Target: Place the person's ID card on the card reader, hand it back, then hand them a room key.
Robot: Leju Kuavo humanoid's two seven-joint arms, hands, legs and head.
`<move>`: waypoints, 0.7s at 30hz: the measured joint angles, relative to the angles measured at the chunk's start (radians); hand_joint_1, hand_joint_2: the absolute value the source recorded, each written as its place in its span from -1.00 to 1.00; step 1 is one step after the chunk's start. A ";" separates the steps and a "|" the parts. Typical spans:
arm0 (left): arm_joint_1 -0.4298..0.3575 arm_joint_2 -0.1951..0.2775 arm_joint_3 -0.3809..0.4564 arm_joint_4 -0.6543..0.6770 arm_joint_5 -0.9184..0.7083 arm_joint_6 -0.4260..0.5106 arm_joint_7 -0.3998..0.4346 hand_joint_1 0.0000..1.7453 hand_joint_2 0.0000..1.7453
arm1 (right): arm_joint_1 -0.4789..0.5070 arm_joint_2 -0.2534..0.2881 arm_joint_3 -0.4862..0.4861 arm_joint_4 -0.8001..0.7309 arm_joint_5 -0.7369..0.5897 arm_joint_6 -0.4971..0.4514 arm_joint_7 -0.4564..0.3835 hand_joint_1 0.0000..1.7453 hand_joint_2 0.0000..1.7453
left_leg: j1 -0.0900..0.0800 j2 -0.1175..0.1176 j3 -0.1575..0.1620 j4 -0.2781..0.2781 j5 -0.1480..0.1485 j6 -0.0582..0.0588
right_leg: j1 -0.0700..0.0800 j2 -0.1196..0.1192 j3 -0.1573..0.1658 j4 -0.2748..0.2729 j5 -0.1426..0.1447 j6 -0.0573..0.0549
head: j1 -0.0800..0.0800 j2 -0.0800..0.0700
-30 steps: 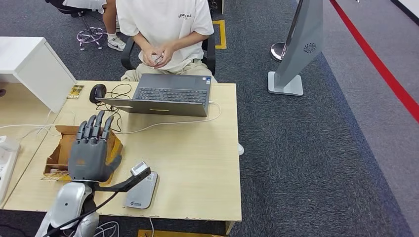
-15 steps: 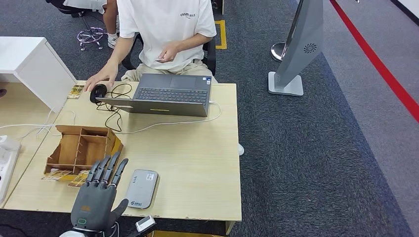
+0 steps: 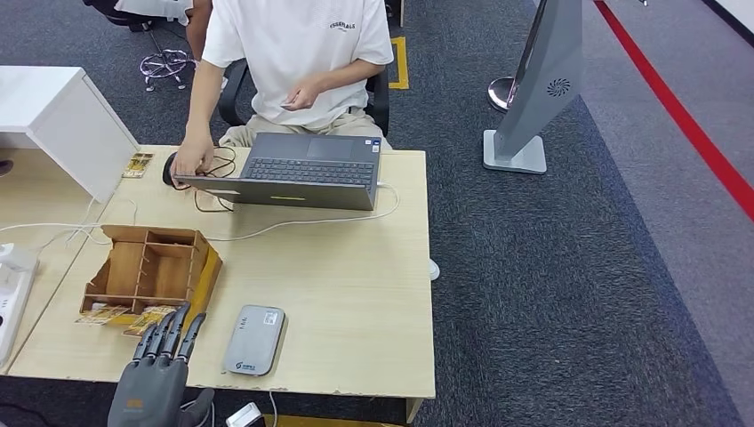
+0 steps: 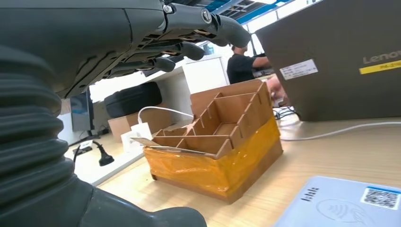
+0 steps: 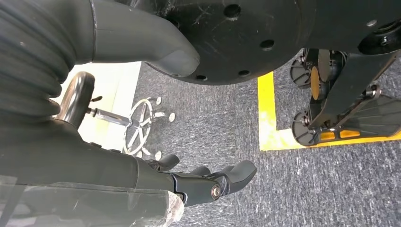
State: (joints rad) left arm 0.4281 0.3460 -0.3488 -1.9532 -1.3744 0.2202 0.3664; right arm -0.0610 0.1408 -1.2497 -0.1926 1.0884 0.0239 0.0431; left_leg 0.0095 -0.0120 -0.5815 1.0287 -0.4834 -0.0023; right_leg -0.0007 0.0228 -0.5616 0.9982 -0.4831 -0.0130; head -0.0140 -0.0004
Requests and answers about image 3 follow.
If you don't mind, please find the black mouse cable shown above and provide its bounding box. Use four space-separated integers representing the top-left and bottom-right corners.
191 146 238 214

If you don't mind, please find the black stool with chrome base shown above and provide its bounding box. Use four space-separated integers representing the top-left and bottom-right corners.
82 0 196 93

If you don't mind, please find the background person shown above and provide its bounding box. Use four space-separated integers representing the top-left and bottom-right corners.
115 0 213 63

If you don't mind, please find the black office chair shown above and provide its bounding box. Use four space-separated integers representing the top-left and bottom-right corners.
218 59 391 138

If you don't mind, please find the dark grey laptop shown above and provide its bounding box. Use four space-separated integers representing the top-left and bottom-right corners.
174 132 382 212

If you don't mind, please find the white cabinet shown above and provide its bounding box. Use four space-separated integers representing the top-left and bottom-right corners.
0 66 140 205

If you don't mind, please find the chrome stanchion base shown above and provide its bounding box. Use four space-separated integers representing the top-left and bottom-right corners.
487 77 518 113

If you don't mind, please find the white power strip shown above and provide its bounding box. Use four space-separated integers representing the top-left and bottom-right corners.
0 244 40 367

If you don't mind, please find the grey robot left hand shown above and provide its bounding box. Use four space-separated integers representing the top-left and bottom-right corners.
107 302 217 427

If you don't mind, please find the grey kiosk stand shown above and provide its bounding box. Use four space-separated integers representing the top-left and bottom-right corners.
483 0 590 175

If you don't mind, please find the person's left hand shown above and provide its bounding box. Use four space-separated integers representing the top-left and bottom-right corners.
280 77 325 112

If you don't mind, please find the pale wrist camera on bracket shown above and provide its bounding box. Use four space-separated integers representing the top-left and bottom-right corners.
225 402 265 427

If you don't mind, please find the black computer mouse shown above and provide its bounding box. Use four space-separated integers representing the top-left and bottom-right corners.
162 151 184 189

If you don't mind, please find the person's right hand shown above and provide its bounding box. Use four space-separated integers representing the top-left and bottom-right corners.
169 133 216 189

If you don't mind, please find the wooden organiser box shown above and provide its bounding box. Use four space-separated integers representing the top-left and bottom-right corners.
79 224 210 317

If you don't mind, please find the white laptop cable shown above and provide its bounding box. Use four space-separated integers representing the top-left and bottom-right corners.
203 182 400 243

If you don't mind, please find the grey card reader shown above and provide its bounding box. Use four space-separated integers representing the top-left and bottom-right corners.
221 304 287 378

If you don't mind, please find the thin white cable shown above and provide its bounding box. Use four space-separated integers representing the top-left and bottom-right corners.
63 196 138 244
0 222 111 246

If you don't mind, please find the yellow base board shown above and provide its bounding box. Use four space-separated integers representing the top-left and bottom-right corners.
108 244 224 331

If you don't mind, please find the yellow-brown room key card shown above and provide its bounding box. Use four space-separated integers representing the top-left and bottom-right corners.
74 305 132 326
122 152 155 180
122 306 178 339

